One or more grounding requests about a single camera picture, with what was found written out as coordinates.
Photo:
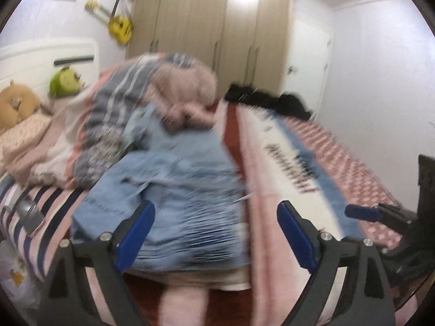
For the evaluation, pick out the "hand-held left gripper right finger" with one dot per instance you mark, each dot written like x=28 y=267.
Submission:
x=295 y=237

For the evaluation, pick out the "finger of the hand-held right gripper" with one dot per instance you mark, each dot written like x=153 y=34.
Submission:
x=362 y=213

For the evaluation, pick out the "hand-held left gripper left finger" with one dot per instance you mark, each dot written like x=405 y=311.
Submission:
x=134 y=237

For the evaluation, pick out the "light blue denim pants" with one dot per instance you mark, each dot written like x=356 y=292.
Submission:
x=190 y=203

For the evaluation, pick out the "striped printed bed blanket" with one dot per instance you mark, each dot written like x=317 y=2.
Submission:
x=282 y=163

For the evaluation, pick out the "grey flat object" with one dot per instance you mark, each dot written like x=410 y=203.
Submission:
x=30 y=215

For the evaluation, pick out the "grey blue cloth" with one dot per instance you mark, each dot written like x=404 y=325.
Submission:
x=139 y=127

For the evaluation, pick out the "white plastic bag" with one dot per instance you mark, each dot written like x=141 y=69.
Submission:
x=15 y=278

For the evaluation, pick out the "black clothes pile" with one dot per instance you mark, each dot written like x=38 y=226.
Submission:
x=265 y=102

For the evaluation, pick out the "pink grey patterned quilt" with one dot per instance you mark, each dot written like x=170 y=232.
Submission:
x=136 y=88

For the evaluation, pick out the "patterned pillow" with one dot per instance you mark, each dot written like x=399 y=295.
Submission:
x=23 y=130

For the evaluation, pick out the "white door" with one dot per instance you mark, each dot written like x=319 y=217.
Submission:
x=307 y=64

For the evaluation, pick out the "green plush toy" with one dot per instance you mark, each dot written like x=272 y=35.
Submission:
x=66 y=83

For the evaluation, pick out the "brown plush bear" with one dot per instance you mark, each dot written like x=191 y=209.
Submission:
x=17 y=105

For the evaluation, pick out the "white bed headboard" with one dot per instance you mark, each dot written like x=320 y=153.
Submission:
x=37 y=61

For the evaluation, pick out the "yellow guitar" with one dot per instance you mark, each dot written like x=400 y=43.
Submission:
x=119 y=27

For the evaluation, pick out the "beige wooden wardrobe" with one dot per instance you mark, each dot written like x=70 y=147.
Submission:
x=210 y=20

